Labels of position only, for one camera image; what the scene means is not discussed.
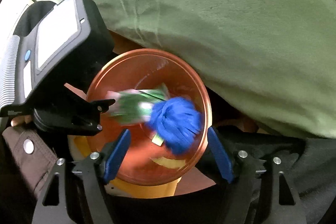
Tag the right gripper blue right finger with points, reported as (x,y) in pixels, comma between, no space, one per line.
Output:
(280,202)

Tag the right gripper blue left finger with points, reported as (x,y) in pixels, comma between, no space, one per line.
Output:
(75,190)

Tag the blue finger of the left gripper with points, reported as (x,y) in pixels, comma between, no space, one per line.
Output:
(100,106)

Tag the green pink snack wrapper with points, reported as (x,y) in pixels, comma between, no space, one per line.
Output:
(134,106)

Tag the blue cloth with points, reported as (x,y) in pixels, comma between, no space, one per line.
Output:
(177,122)

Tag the green medicine box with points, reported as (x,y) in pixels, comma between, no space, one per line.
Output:
(157,140)

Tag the person's left hand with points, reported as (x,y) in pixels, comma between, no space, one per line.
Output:
(25,119)

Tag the orange plastic basin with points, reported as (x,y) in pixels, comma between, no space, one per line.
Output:
(147,69)

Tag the yellow plastic toy piece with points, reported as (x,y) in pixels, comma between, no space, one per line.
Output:
(169,163)

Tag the light green bed blanket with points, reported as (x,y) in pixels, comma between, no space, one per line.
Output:
(273,60)

